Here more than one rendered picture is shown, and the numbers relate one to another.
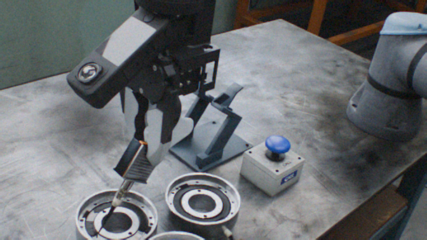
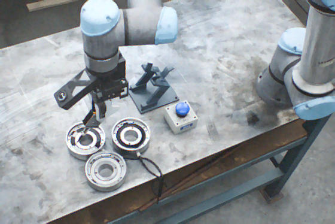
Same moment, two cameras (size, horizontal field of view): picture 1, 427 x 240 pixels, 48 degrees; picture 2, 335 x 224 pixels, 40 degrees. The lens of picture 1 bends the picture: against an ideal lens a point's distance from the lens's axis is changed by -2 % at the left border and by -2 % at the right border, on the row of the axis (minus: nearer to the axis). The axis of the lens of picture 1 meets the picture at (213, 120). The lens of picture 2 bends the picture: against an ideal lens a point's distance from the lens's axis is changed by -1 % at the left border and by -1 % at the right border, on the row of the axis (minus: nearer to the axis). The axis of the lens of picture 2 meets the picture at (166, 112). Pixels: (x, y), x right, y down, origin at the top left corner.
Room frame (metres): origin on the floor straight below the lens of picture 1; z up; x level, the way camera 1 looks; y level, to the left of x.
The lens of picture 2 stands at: (-0.11, -0.25, 1.90)
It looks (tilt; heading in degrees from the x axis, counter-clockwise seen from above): 55 degrees down; 14
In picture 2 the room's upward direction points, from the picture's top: 9 degrees clockwise
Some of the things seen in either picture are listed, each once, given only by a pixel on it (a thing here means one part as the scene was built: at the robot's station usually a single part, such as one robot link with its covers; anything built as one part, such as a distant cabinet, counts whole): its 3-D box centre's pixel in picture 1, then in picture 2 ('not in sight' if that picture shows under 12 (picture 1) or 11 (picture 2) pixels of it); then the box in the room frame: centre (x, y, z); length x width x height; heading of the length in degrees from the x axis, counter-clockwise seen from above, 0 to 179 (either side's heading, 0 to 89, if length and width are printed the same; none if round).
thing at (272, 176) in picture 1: (274, 164); (182, 116); (0.63, -0.11, 0.82); 0.08 x 0.07 x 0.05; 139
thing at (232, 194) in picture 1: (201, 207); (130, 137); (0.51, 0.00, 0.82); 0.10 x 0.10 x 0.04
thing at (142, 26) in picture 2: not in sight; (148, 20); (0.55, -0.01, 1.23); 0.11 x 0.11 x 0.08; 30
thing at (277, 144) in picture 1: (275, 153); (181, 112); (0.63, -0.10, 0.85); 0.04 x 0.04 x 0.05
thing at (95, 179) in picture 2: not in sight; (106, 172); (0.39, 0.01, 0.82); 0.08 x 0.08 x 0.02
